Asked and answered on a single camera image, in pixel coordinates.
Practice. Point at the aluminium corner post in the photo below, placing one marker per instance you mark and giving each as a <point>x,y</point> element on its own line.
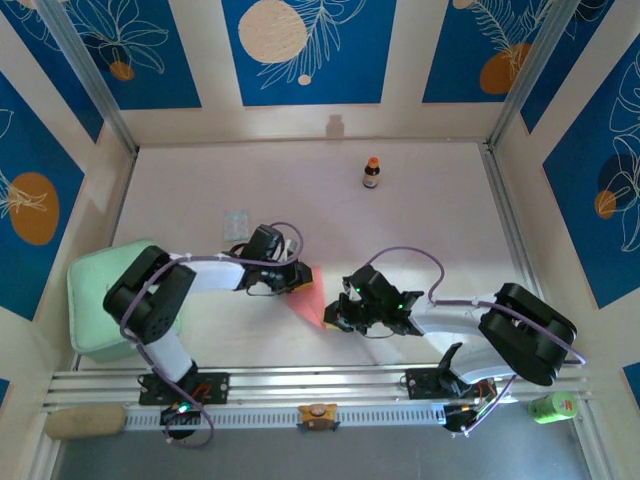
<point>90,75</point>
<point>528,75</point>

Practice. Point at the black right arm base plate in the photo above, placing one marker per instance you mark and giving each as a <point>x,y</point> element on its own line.
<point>420,385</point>

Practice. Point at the pink cloth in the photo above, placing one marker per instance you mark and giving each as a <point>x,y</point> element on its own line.
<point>311,302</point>

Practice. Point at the small brown bottle orange cap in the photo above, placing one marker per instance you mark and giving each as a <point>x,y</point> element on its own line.
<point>370,176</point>

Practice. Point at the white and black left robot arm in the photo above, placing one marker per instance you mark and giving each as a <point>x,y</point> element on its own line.
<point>215,275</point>

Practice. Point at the mint green case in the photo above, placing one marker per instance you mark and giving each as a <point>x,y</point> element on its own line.
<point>90,300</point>

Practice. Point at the yellow clamp fixture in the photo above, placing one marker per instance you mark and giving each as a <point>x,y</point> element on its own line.
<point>318,412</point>

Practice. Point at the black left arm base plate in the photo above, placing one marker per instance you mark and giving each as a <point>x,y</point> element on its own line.
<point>220,387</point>

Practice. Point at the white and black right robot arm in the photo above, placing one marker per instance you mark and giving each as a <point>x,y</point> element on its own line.
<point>450,322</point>

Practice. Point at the clear plastic packet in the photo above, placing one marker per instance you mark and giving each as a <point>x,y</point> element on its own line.
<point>236,227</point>

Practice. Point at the aluminium side rail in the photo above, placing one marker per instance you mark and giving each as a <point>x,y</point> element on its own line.
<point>502,200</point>

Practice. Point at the beige foam roll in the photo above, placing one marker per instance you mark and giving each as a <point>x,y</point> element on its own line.
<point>85,422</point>

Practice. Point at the aluminium rail frame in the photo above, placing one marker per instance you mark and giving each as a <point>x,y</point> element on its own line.
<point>310,382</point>

